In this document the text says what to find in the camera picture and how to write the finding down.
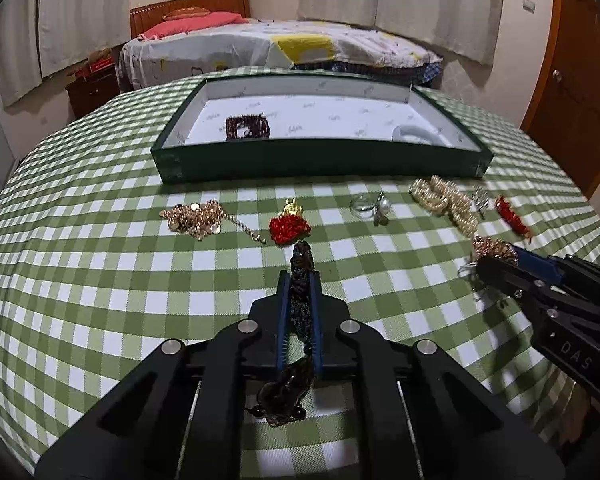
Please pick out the dark wooden nightstand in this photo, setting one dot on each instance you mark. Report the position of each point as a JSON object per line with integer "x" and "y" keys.
{"x": 92, "y": 95}

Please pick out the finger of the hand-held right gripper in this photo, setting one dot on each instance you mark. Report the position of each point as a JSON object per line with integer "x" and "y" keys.
{"x": 540, "y": 262}
{"x": 500, "y": 272}

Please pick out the green box with white lining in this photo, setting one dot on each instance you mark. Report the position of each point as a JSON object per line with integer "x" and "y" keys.
{"x": 330, "y": 157}

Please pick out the red knot gold ingot charm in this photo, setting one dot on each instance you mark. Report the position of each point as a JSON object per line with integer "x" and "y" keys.
{"x": 510, "y": 212}

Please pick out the white bangle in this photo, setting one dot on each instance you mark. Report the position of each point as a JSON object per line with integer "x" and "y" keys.
{"x": 405, "y": 130}

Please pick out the bed with patterned cover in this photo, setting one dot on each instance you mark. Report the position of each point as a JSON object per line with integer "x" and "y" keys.
{"x": 240, "y": 50}

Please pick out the white light switch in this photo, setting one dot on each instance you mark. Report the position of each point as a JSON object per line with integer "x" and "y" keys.
{"x": 529, "y": 5}

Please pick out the orange patterned pillow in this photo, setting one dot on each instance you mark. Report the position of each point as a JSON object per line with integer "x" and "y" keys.
{"x": 187, "y": 12}

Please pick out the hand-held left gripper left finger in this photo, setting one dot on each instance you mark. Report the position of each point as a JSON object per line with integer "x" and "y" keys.
{"x": 282, "y": 320}

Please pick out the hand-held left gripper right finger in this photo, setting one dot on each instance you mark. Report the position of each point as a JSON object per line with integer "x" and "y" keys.
{"x": 317, "y": 320}

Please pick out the silver rhinestone brooch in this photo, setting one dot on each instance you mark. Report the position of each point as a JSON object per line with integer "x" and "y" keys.
{"x": 480, "y": 199}

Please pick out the wooden headboard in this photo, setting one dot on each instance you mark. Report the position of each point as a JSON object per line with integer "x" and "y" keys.
{"x": 150, "y": 12}

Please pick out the green checked tablecloth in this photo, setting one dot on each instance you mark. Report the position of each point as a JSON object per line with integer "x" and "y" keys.
{"x": 130, "y": 285}

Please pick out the red gift box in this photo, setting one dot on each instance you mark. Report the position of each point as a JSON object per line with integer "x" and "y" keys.
{"x": 97, "y": 67}

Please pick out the brown plush toy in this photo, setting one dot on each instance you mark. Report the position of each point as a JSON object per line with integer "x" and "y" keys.
{"x": 100, "y": 55}

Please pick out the red knot gold animal charm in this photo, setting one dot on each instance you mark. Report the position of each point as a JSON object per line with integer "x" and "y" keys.
{"x": 287, "y": 227}

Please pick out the silver door knob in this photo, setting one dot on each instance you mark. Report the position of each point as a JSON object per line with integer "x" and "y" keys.
{"x": 557, "y": 75}

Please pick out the brown wooden door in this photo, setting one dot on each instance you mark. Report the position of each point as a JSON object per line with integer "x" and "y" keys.
{"x": 580, "y": 100}

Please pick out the pink pillow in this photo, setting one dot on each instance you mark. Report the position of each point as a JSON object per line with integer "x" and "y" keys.
{"x": 200, "y": 24}

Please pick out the rose gold pearl brooch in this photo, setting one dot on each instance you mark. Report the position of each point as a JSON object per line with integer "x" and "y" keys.
{"x": 492, "y": 247}

